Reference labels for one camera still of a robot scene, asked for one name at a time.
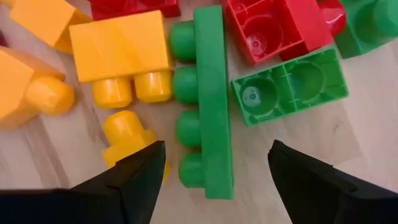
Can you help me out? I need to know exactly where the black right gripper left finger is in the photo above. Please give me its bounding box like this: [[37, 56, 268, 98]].
[[0, 140, 167, 224]]

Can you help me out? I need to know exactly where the red two-stud block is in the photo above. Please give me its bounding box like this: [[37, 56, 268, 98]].
[[221, 0, 347, 66]]

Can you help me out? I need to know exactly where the green two-stud block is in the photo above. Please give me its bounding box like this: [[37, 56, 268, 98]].
[[230, 47, 349, 128]]

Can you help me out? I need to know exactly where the small yellow one-stud block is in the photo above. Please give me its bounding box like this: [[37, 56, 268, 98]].
[[101, 109, 172, 185]]

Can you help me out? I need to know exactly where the red toy block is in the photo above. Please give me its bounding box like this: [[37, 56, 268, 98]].
[[88, 0, 182, 21]]

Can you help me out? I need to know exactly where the long green four-stud block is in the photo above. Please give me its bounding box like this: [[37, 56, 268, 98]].
[[169, 4, 235, 200]]

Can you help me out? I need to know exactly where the green toy block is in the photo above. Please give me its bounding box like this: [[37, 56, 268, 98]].
[[334, 0, 398, 60]]

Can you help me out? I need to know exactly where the large yellow toy block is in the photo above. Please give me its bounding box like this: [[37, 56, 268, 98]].
[[68, 9, 174, 110]]

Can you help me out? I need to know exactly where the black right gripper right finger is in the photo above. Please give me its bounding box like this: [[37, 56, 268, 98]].
[[267, 139, 398, 224]]

